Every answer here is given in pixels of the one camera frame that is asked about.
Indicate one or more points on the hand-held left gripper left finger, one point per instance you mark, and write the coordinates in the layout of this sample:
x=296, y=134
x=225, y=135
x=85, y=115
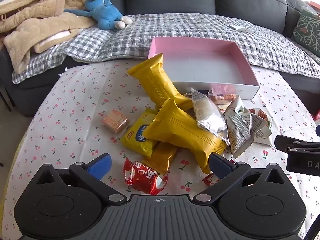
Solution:
x=100, y=166

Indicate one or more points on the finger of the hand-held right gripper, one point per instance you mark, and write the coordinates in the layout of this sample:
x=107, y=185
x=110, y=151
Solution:
x=283, y=142
x=318, y=130

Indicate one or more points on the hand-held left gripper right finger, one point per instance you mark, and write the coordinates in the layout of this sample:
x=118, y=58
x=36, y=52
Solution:
x=221, y=166

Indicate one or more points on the white green nut packet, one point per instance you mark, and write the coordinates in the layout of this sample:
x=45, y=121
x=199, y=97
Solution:
x=237, y=127

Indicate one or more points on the red candy packet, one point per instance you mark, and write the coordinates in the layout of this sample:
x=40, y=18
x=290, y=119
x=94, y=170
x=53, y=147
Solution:
x=142, y=177

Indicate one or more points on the clear orange wafer packet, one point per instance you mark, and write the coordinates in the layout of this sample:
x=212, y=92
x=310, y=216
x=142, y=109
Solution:
x=115, y=122

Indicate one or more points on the yellow blue-label cracker packet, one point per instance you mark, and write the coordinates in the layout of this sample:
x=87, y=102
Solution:
x=137, y=137

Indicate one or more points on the silver rice cracker packet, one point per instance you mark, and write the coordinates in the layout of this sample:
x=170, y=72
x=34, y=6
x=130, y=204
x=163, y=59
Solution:
x=207, y=115

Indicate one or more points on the large yellow snack packet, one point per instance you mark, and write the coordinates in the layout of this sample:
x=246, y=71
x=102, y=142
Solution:
x=155, y=80
x=180, y=130

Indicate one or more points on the small golden snack packet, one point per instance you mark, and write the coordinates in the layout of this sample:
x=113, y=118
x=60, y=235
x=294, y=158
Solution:
x=160, y=157

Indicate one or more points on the pink nougat bar packet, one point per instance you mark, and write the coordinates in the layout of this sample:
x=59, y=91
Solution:
x=222, y=95

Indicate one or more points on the pink cardboard box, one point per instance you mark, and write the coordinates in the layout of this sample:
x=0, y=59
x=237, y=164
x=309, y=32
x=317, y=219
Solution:
x=200, y=62

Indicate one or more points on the white walnut print packet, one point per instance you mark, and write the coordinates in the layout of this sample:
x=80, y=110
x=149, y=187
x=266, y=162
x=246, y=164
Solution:
x=261, y=125

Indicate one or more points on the cherry print tablecloth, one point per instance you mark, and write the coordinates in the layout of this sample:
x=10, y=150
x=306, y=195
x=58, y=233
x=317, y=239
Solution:
x=62, y=120

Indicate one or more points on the green patterned cushion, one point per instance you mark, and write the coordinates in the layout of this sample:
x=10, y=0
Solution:
x=308, y=32

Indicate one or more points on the white paper packet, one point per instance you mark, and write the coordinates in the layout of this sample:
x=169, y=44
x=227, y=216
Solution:
x=241, y=28

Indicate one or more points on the stack of books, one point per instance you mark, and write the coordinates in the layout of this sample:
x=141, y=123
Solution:
x=314, y=5

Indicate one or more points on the grey checked quilt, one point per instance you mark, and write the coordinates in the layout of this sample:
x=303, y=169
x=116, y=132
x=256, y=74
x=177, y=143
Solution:
x=175, y=27

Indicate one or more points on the blue plush toy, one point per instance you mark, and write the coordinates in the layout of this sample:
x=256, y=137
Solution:
x=105, y=12

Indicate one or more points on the beige fleece blanket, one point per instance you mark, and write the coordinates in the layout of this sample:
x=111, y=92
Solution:
x=37, y=17

